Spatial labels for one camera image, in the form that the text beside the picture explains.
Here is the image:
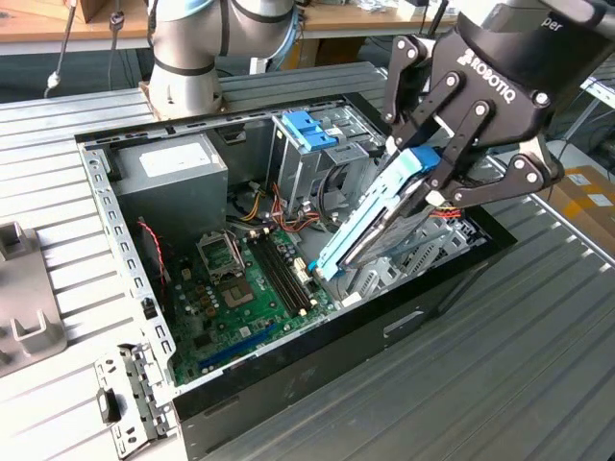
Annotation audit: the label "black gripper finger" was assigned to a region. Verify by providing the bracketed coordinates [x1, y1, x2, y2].
[381, 34, 467, 153]
[425, 98, 566, 210]

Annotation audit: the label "red yellow power wire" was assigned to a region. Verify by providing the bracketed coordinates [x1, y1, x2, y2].
[429, 203, 463, 223]

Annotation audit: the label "hard disk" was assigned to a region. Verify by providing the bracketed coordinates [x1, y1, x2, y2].
[309, 146, 441, 282]

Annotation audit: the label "metal disk bay cage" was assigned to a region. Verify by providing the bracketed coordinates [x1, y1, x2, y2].
[335, 191, 486, 308]

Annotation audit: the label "black tripod pole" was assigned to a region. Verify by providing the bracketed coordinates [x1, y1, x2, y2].
[422, 0, 452, 38]

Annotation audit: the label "brown cardboard box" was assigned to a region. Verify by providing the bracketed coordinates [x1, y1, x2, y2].
[547, 165, 615, 251]

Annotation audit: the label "wooden desk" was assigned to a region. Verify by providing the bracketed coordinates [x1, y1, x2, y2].
[0, 0, 462, 92]

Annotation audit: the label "blue plastic bay latch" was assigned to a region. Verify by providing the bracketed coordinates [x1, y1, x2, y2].
[282, 110, 332, 151]

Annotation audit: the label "metal optical bay cage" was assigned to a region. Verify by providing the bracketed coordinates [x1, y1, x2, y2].
[266, 105, 390, 227]

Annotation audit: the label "black RAM slot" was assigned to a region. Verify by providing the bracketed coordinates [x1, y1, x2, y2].
[266, 231, 316, 308]
[248, 237, 298, 318]
[260, 233, 309, 312]
[254, 235, 304, 316]

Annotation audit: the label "thin metal locking lever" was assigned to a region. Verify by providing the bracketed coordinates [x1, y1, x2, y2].
[228, 230, 246, 275]

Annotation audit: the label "black open PC case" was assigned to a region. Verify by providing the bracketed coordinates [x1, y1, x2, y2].
[74, 90, 519, 460]

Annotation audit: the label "grey power supply box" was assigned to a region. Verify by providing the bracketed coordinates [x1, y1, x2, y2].
[112, 133, 230, 241]

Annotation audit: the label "CPU socket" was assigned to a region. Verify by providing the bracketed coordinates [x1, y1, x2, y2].
[219, 281, 255, 311]

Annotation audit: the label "green motherboard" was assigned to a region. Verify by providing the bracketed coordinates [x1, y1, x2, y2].
[162, 225, 337, 388]

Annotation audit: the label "blue expansion slot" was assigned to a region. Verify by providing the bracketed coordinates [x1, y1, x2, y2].
[199, 322, 279, 371]

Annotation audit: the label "black case fan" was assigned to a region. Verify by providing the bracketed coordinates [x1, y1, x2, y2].
[136, 218, 170, 308]

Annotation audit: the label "wooden box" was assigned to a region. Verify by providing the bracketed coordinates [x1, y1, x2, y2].
[79, 0, 114, 24]

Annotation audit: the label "grey parts rack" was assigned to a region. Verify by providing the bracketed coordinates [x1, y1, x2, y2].
[0, 221, 68, 380]

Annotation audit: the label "black round cables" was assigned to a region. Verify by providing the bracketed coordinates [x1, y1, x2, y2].
[316, 162, 359, 234]

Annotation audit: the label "orange black wire bundle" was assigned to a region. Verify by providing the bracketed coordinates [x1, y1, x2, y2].
[269, 181, 347, 241]

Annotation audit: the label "yellow black wires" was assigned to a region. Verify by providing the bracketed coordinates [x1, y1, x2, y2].
[238, 184, 264, 223]

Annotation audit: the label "metal socket cover frame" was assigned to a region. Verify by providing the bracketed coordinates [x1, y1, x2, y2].
[195, 231, 245, 285]

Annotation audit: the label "red black twisted wire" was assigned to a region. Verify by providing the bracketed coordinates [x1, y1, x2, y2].
[136, 219, 169, 289]

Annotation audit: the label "cable with silver plug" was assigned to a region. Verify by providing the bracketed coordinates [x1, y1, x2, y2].
[44, 0, 79, 101]

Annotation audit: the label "metal hinged slot bracket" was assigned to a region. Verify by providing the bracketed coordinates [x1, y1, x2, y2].
[93, 341, 177, 460]

